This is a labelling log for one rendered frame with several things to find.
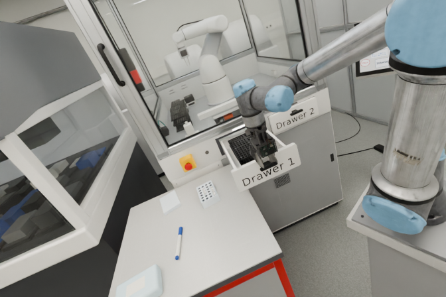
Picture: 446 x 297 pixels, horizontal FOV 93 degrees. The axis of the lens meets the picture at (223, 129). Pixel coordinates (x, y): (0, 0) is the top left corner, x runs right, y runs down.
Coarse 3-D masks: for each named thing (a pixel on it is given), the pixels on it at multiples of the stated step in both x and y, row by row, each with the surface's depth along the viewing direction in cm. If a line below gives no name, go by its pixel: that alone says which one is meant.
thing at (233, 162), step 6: (240, 132) 120; (228, 138) 119; (276, 138) 102; (222, 144) 115; (228, 144) 120; (276, 144) 103; (282, 144) 96; (228, 150) 118; (228, 156) 102; (234, 156) 111; (234, 162) 106; (234, 168) 92
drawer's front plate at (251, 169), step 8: (280, 152) 86; (288, 152) 87; (296, 152) 88; (264, 160) 86; (280, 160) 88; (288, 160) 89; (296, 160) 90; (240, 168) 85; (248, 168) 86; (256, 168) 87; (272, 168) 88; (280, 168) 89; (288, 168) 90; (240, 176) 86; (248, 176) 87; (256, 176) 88; (264, 176) 89; (272, 176) 90; (240, 184) 88; (248, 184) 89; (256, 184) 90
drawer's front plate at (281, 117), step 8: (296, 104) 118; (304, 104) 118; (312, 104) 119; (280, 112) 117; (288, 112) 117; (304, 112) 120; (312, 112) 121; (272, 120) 117; (280, 120) 118; (304, 120) 122; (272, 128) 119; (280, 128) 120
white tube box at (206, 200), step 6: (210, 180) 107; (198, 186) 106; (204, 186) 105; (210, 186) 103; (198, 192) 102; (210, 192) 99; (216, 192) 97; (204, 198) 97; (210, 198) 96; (216, 198) 97; (204, 204) 96; (210, 204) 97
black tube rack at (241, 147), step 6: (234, 138) 115; (240, 138) 113; (246, 138) 111; (234, 144) 110; (240, 144) 107; (246, 144) 105; (234, 150) 110; (240, 150) 102; (246, 150) 100; (240, 156) 97; (246, 156) 101; (240, 162) 99; (246, 162) 97
